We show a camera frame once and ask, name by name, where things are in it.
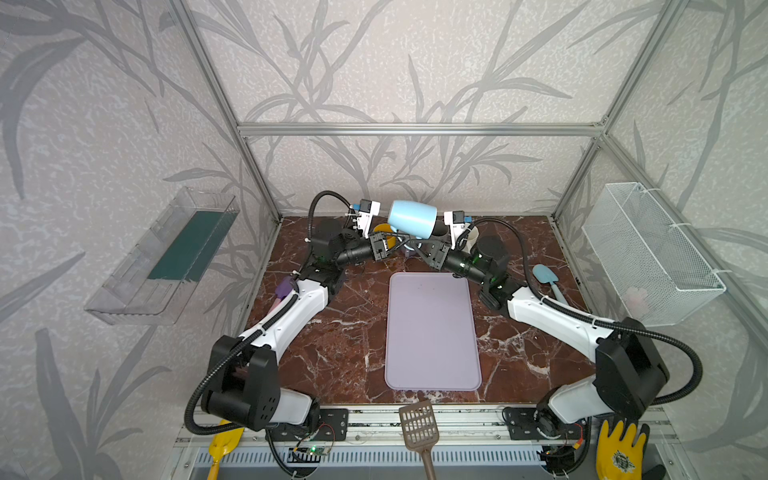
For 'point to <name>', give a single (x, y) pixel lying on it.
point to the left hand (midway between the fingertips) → (411, 234)
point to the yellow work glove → (618, 459)
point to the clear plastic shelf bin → (150, 285)
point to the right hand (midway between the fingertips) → (412, 236)
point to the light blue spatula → (543, 274)
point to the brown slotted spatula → (421, 432)
